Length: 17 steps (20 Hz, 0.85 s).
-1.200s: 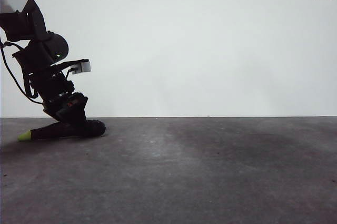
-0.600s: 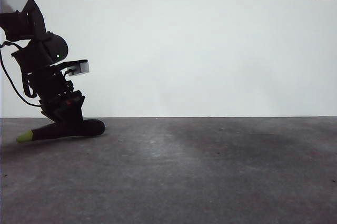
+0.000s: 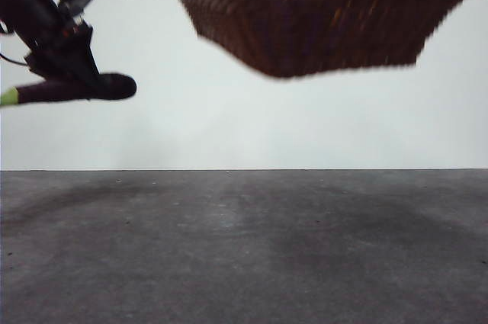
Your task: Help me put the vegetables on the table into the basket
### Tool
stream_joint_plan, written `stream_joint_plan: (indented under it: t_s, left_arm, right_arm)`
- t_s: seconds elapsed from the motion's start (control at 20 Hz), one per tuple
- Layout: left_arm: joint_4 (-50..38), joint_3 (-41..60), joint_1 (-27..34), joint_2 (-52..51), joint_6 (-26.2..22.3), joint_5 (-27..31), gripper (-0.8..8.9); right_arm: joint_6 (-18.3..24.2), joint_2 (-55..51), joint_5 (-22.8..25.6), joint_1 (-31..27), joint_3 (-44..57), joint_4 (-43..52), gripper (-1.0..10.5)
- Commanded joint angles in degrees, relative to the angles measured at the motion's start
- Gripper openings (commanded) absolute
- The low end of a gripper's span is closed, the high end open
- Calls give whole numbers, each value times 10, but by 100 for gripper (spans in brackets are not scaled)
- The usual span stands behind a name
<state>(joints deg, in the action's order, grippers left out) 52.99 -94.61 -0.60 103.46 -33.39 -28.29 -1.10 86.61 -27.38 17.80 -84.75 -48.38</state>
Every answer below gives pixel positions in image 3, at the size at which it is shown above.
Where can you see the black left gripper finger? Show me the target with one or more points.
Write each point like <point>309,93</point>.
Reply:
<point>85,61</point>
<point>40,66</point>

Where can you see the purple eggplant with green stem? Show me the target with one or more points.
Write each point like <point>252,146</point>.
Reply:
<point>110,87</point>

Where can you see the brown wicker basket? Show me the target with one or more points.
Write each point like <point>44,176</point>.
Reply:
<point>316,26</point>

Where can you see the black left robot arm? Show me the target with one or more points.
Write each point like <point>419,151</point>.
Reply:
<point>26,0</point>

